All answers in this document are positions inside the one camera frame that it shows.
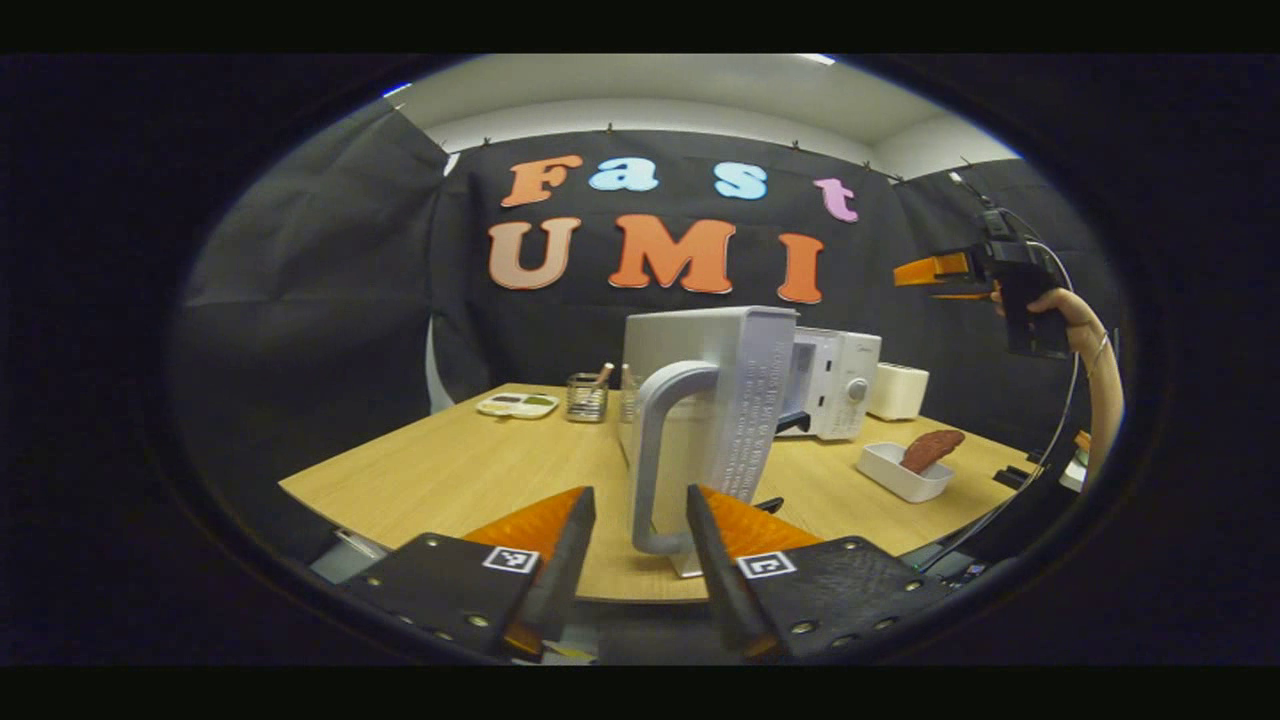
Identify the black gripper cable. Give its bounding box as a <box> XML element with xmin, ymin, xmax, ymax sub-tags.
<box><xmin>915</xmin><ymin>235</ymin><xmax>1083</xmax><ymax>576</ymax></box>

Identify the white rectangular dish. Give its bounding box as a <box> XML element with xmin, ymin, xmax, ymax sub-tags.
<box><xmin>857</xmin><ymin>441</ymin><xmax>955</xmax><ymax>504</ymax></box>

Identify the brown meat slice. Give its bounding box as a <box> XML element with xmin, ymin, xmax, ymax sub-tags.
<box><xmin>901</xmin><ymin>429</ymin><xmax>967</xmax><ymax>475</ymax></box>

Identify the white toaster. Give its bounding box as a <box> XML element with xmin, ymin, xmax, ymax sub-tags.
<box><xmin>866</xmin><ymin>362</ymin><xmax>931</xmax><ymax>422</ymax></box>

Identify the white microwave oven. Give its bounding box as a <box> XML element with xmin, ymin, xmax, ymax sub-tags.
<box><xmin>618</xmin><ymin>305</ymin><xmax>884</xmax><ymax>579</ymax></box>

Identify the metal mesh holder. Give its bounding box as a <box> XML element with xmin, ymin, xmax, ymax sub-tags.
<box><xmin>566</xmin><ymin>372</ymin><xmax>610</xmax><ymax>424</ymax></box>

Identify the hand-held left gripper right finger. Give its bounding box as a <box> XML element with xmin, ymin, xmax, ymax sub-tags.
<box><xmin>686</xmin><ymin>484</ymin><xmax>956</xmax><ymax>663</ymax></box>

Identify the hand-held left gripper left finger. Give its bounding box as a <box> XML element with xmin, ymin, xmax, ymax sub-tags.
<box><xmin>340</xmin><ymin>486</ymin><xmax>598</xmax><ymax>663</ymax></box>

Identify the white divided food plate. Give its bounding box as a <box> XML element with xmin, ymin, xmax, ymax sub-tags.
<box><xmin>476</xmin><ymin>392</ymin><xmax>560</xmax><ymax>420</ymax></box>

